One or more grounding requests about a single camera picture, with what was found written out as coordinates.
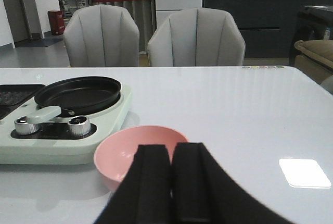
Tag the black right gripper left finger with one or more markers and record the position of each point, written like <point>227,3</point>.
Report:
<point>144,196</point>

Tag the grey upholstered chair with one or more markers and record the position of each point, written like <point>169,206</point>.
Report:
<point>197,37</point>
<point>102,36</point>

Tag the red trash bin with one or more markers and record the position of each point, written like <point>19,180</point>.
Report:
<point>56,22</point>

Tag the black round frying pan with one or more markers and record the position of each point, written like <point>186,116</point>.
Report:
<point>74,97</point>

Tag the left silver control knob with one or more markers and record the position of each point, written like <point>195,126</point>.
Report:
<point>22,127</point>

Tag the pink plastic bowl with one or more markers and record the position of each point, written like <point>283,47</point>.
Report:
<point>114,155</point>

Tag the left grey upholstered chair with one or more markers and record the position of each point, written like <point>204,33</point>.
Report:
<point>102,36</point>

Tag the right grey upholstered chair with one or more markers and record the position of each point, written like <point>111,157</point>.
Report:
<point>197,37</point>

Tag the silver control knob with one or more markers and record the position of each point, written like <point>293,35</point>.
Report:
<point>79,125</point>
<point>22,127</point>

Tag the mint green breakfast maker base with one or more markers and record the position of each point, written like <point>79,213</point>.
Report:
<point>53,143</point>

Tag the dark grey sideboard counter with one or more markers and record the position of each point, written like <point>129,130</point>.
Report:
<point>267,26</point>

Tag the right silver control knob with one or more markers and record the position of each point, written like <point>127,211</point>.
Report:
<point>79,125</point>

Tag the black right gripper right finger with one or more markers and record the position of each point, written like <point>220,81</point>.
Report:
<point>204,193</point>

